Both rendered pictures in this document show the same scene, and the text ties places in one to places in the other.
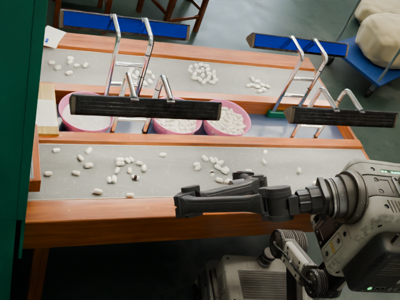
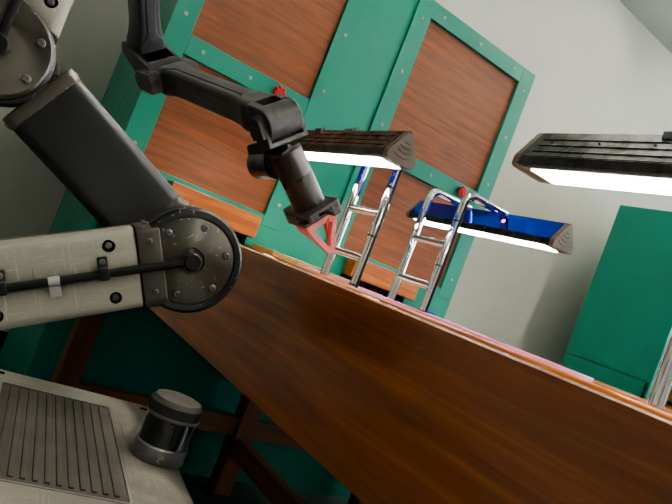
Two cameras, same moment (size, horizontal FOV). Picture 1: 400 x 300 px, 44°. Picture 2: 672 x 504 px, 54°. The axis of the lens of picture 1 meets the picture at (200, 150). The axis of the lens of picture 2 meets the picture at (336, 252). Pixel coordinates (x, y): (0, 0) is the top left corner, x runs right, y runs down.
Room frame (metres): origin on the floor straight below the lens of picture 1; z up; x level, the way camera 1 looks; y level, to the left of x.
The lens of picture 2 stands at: (1.64, -1.35, 0.78)
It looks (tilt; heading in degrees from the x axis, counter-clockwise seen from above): 2 degrees up; 90
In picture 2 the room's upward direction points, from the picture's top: 21 degrees clockwise
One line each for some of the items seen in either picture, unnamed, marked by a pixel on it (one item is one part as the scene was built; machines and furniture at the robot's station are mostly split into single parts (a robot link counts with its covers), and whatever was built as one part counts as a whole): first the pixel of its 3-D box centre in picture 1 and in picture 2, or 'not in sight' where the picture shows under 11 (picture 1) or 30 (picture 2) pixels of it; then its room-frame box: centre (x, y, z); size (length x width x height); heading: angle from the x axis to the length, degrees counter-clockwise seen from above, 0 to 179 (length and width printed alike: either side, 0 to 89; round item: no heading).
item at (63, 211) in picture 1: (231, 215); (246, 307); (1.53, -0.25, 0.67); 1.81 x 0.12 x 0.19; 122
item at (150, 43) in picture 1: (123, 64); (442, 270); (1.94, 0.51, 0.90); 0.20 x 0.19 x 0.45; 122
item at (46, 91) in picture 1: (38, 108); (305, 265); (1.56, 0.74, 0.77); 0.33 x 0.15 x 0.01; 32
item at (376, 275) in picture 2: not in sight; (382, 277); (1.82, 0.96, 0.83); 0.30 x 0.06 x 0.07; 32
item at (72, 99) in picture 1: (149, 105); (331, 143); (1.53, 0.26, 1.08); 0.62 x 0.08 x 0.07; 122
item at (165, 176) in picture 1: (222, 171); not in sight; (1.71, -0.14, 0.73); 1.81 x 0.30 x 0.02; 122
